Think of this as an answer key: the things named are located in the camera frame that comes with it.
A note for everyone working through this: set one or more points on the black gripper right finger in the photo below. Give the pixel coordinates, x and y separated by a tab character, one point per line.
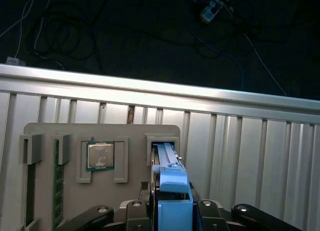
211	216

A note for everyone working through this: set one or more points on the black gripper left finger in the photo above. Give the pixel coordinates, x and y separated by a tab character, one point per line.
137	216

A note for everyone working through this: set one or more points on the hard disk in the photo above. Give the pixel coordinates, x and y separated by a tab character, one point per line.
175	181

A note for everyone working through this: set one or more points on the grey parts rack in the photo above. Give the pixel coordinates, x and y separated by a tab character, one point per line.
136	153

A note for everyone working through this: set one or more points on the silver CPU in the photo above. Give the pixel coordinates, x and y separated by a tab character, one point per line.
100	156

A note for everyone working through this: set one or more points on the green RAM stick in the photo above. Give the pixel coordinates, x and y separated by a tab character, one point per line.
58	186

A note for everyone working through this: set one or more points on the white power adapter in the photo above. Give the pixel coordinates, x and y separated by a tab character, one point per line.
15	61

